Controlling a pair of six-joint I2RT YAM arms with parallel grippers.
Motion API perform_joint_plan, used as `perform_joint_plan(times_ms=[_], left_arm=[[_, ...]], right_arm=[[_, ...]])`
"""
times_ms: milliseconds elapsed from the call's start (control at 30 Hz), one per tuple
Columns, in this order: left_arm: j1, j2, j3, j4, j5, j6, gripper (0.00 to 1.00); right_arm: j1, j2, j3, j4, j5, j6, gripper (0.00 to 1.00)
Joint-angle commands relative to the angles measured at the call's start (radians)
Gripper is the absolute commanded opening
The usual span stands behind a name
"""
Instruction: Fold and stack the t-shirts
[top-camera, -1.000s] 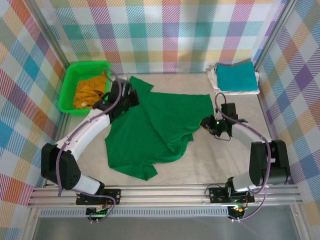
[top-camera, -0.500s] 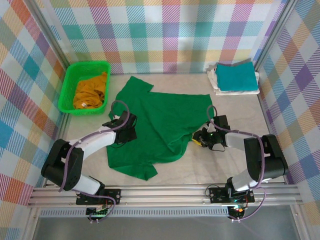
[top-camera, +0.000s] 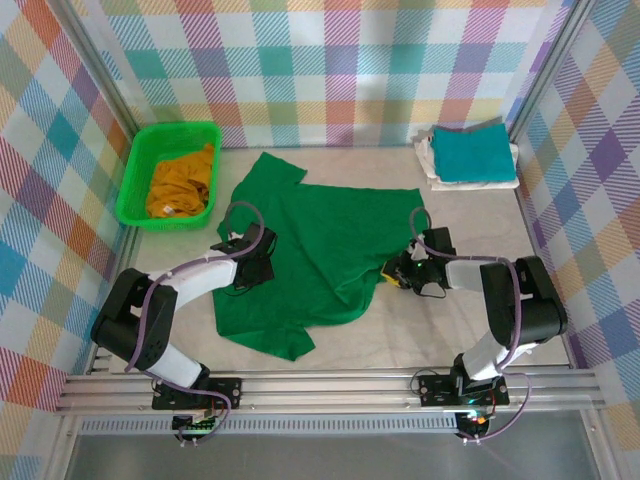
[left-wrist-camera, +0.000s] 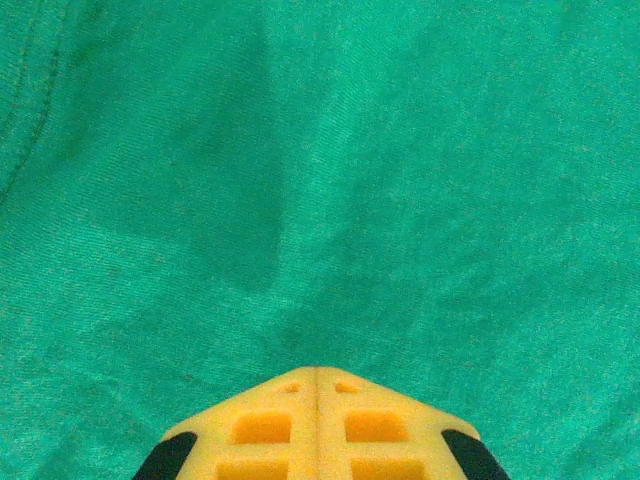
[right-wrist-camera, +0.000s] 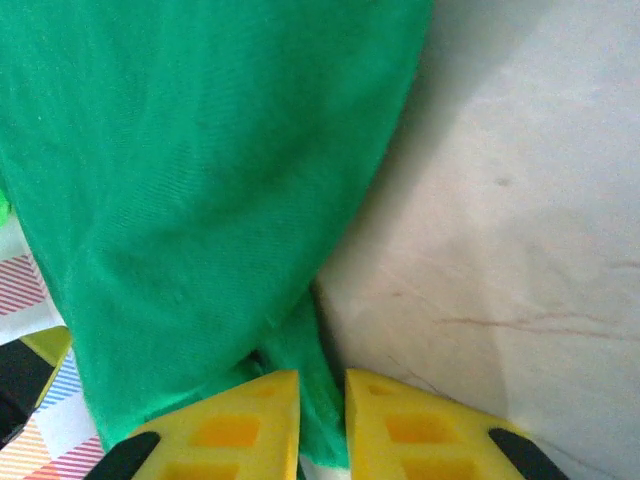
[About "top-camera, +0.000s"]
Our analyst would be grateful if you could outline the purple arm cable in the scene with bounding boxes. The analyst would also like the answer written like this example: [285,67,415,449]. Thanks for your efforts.
[409,206,534,444]
[123,200,267,446]

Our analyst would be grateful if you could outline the grey folded t-shirt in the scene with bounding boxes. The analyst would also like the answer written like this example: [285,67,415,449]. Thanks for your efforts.
[465,116,505,133]

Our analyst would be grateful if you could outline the slotted grey cable duct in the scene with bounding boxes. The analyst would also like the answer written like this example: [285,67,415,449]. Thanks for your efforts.
[79,418,461,436]

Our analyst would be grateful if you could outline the aluminium frame post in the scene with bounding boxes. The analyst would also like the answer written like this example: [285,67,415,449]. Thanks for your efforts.
[49,0,145,147]
[504,0,601,146]

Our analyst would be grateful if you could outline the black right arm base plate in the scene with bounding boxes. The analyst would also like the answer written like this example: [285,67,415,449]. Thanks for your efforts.
[416,372,511,408]

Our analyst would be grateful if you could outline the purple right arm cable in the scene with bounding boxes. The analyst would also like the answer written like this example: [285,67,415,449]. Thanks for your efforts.
[409,206,534,444]

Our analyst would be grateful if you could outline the green plastic basket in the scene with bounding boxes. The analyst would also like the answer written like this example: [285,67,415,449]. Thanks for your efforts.
[115,121,224,233]

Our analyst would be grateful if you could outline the aluminium side rail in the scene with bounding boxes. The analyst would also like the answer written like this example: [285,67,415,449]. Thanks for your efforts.
[511,143,577,372]
[85,227,144,376]

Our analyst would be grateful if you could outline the right controller board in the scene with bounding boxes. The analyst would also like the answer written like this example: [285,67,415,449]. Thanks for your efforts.
[456,409,495,441]

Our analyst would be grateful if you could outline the white folded t-shirt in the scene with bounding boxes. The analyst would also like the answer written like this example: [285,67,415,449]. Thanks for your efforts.
[412,127,522,193]

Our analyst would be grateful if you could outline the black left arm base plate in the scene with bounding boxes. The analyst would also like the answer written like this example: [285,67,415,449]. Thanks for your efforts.
[151,376,244,413]

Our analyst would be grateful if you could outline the teal folded t-shirt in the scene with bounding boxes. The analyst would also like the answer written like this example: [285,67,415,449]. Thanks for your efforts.
[430,123,518,183]

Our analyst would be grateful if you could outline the controller board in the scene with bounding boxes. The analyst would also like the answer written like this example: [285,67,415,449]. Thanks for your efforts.
[456,409,495,441]
[171,413,222,442]

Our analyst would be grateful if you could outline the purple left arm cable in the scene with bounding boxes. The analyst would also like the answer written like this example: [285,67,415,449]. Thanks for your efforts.
[123,200,267,446]

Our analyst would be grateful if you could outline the left controller board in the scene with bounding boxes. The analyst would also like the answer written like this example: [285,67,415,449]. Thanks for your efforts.
[171,413,222,442]

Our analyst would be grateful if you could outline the green t-shirt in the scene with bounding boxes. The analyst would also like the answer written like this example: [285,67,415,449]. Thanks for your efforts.
[208,152,427,363]

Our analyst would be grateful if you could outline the aluminium mounting rail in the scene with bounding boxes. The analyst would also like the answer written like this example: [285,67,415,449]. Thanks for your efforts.
[53,368,607,416]

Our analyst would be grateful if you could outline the yellow t-shirt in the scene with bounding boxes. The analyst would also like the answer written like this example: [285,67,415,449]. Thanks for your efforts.
[145,143,218,220]

